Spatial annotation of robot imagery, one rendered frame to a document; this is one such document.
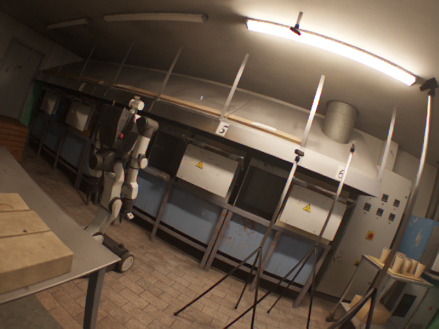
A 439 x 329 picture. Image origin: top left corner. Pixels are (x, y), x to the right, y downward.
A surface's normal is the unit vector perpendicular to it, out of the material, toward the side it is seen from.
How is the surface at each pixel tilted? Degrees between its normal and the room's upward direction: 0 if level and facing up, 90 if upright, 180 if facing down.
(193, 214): 90
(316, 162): 80
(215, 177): 90
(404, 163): 90
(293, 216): 90
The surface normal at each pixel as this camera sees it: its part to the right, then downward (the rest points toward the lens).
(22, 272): 0.90, 0.36
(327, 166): -0.19, -0.25
